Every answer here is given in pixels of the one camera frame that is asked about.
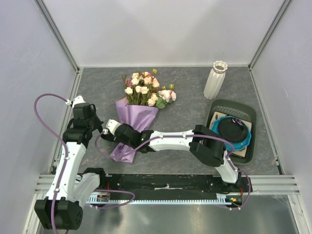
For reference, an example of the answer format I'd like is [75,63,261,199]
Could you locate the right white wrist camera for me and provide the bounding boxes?
[103,119,121,135]

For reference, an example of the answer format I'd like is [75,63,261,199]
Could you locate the blue scalloped plate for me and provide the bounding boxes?
[211,116,252,151]

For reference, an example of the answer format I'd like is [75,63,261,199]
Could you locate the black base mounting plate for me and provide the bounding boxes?
[97,174,253,200]

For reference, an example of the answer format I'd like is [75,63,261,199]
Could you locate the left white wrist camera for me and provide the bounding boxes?
[65,95,86,108]

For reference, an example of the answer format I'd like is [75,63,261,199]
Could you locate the grey slotted cable duct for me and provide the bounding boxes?
[86,193,243,206]

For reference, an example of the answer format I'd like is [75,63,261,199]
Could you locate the dark green plastic tray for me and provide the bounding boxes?
[207,99,257,164]

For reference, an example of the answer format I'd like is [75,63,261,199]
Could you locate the aluminium frame rail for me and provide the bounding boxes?
[34,174,300,195]

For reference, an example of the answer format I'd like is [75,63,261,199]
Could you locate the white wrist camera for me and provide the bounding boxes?
[65,95,86,108]
[103,119,121,135]

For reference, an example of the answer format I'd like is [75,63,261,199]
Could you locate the pink artificial flower bunch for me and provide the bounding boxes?
[121,68,176,109]

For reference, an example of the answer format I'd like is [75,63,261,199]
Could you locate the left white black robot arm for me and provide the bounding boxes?
[34,103,107,231]

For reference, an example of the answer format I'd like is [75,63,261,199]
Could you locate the purple pink wrapping paper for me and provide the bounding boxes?
[110,98,158,163]

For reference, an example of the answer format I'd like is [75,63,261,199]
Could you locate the white ribbed ceramic vase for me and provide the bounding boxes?
[203,61,228,99]

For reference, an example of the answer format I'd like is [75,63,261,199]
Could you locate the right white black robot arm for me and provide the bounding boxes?
[96,120,241,192]

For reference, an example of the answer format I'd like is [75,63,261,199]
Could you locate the black round plate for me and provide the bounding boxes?
[217,117,249,143]

